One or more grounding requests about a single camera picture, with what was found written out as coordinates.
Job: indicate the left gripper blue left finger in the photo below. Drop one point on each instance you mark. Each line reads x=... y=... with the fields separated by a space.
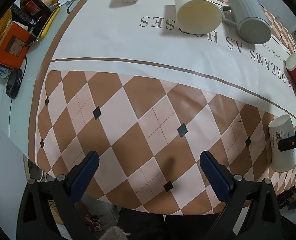
x=35 y=219

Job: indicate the checkered tablecloth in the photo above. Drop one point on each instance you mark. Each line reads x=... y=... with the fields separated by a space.
x=123 y=80

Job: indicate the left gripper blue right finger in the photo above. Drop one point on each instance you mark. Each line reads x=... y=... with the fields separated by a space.
x=263 y=219

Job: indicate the black yellow-edged box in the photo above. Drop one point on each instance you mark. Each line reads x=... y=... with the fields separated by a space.
x=36 y=28

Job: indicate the white bird paper cup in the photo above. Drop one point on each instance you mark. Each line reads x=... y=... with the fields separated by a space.
x=281 y=132

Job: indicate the orange box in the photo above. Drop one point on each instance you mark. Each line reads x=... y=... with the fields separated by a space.
x=14 y=46

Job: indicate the white calligraphy cup tilted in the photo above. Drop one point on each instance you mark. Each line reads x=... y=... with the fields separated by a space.
x=197 y=16

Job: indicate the dark wine bottle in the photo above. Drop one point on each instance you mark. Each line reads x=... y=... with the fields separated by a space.
x=35 y=8

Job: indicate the grey ribbed mug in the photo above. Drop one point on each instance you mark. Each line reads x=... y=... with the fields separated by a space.
x=248 y=18

